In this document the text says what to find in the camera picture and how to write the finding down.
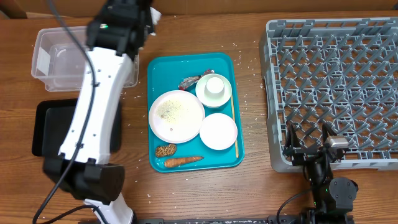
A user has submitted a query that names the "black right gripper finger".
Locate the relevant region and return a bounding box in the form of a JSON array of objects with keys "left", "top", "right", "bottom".
[
  {"left": 285, "top": 124, "right": 301, "bottom": 148},
  {"left": 322, "top": 123, "right": 336, "bottom": 137}
]

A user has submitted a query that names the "pink white bowl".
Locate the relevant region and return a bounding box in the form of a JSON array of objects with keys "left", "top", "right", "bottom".
[{"left": 199, "top": 113, "right": 234, "bottom": 151}]

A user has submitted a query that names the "wooden chopstick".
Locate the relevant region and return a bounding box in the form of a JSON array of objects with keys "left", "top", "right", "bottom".
[{"left": 230, "top": 94, "right": 239, "bottom": 159}]

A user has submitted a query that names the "red silver snack wrapper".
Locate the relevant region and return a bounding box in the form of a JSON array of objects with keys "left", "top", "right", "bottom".
[{"left": 178, "top": 69, "right": 215, "bottom": 90}]

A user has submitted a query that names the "white cup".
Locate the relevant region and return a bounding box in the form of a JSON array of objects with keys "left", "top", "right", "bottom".
[{"left": 205, "top": 77, "right": 224, "bottom": 98}]

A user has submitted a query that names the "white napkin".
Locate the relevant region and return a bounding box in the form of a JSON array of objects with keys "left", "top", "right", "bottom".
[{"left": 150, "top": 7, "right": 162, "bottom": 36}]

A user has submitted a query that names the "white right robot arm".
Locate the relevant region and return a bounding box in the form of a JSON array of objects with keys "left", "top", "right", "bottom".
[{"left": 275, "top": 124, "right": 359, "bottom": 224}]

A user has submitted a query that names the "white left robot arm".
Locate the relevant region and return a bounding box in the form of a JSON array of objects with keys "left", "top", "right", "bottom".
[{"left": 43, "top": 0, "right": 161, "bottom": 223}]

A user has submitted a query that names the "grey dishwasher rack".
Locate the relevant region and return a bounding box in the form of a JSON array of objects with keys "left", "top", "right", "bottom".
[{"left": 259, "top": 17, "right": 397, "bottom": 172}]

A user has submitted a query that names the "clear plastic bin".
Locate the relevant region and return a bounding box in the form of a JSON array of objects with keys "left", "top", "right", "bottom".
[{"left": 31, "top": 26, "right": 139, "bottom": 92}]

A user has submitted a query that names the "teal plastic tray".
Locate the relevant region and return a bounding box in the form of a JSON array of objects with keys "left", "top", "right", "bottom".
[{"left": 147, "top": 53, "right": 244, "bottom": 173}]

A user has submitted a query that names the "white dirty plate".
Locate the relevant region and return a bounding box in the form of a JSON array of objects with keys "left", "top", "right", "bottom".
[{"left": 149, "top": 90, "right": 205, "bottom": 144}]

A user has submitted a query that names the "black bin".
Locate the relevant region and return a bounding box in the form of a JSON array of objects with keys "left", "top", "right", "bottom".
[{"left": 31, "top": 98, "right": 122, "bottom": 157}]

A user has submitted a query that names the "orange carrot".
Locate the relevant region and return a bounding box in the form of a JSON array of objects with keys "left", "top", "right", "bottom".
[{"left": 164, "top": 156, "right": 203, "bottom": 168}]

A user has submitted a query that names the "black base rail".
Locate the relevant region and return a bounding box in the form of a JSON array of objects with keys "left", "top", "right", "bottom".
[{"left": 137, "top": 215, "right": 355, "bottom": 224}]

